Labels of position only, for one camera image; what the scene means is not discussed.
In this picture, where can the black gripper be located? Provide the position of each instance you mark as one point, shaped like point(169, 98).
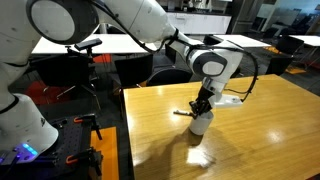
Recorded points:
point(205, 97)

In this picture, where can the white marker with black cap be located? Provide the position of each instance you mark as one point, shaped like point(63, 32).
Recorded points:
point(181, 113)

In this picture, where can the white kitchen cabinets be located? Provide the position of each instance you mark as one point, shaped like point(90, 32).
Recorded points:
point(200, 23)

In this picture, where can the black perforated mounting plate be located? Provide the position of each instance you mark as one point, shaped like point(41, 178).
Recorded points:
point(71, 135)

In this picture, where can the white table with metal legs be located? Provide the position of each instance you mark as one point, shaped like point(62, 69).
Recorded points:
point(308, 40)
point(245, 40)

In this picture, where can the white ceramic mug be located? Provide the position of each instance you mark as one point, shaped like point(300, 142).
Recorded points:
point(200, 126)

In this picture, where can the large white table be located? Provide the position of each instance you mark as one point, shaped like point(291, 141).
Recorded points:
point(110, 45)

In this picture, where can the black camera on tripod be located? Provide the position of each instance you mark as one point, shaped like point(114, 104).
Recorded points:
point(88, 44)

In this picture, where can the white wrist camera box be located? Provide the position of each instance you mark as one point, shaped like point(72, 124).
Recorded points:
point(228, 101)

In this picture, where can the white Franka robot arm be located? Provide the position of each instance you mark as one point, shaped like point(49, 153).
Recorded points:
point(140, 16)

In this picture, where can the orange and black clamp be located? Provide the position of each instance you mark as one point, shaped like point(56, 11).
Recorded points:
point(86, 155)
point(88, 120)

